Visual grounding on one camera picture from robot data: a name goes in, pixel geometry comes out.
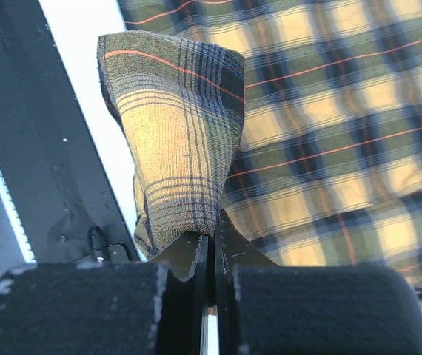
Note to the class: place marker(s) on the yellow plaid long sleeve shirt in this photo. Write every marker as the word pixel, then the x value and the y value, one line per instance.
pixel 301 121

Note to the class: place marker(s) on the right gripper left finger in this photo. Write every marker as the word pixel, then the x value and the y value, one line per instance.
pixel 157 307

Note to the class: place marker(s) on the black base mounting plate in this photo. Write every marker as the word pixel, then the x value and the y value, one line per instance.
pixel 47 155

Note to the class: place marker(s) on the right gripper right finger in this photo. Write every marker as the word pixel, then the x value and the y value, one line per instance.
pixel 264 308

